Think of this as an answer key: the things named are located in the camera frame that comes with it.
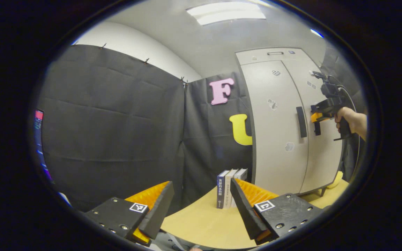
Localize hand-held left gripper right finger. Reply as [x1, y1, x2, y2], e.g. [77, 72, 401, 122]
[230, 178, 324, 245]

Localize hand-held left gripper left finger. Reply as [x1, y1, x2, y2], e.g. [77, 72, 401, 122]
[84, 181, 175, 247]

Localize grey double-door shoe cabinet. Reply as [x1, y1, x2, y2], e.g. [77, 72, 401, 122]
[235, 48, 348, 197]

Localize grey cabinet door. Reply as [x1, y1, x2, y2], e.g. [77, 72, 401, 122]
[281, 59, 344, 194]
[240, 61, 309, 195]

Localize grey cabinet drawer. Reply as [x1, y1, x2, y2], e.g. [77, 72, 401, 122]
[235, 48, 314, 66]

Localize beige book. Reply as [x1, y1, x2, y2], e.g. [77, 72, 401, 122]
[224, 169, 239, 209]

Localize blue book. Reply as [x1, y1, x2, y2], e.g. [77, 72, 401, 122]
[217, 170, 230, 209]

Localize white book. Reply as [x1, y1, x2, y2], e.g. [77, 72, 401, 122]
[231, 168, 248, 208]

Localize black backdrop cloth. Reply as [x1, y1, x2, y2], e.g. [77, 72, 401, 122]
[35, 45, 365, 213]

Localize large ceiling light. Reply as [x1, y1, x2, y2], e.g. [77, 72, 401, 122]
[186, 2, 267, 26]

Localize computer monitor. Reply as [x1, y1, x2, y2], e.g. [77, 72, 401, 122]
[33, 109, 55, 183]

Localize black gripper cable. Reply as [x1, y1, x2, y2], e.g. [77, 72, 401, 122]
[327, 75, 362, 171]

